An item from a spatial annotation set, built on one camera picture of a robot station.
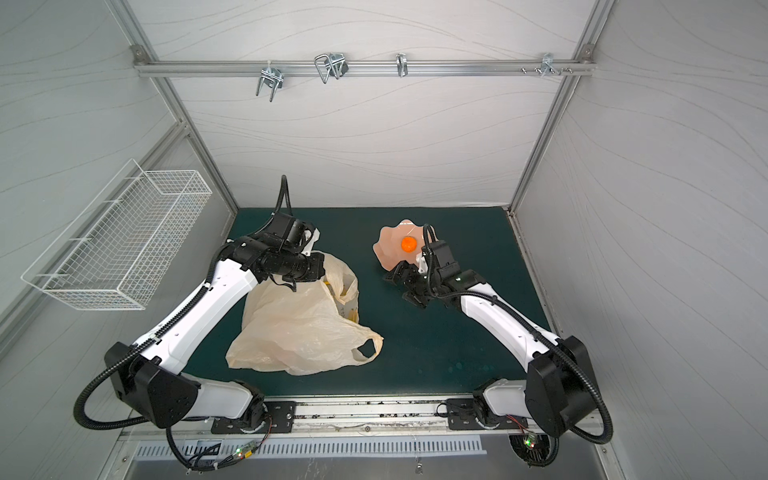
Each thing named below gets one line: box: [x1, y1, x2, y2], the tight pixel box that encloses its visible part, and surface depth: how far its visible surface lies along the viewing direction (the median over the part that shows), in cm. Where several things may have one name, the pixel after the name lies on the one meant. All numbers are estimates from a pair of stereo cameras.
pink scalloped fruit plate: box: [372, 219, 424, 271], surface depth 110 cm
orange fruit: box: [401, 236, 417, 253], surface depth 109 cm
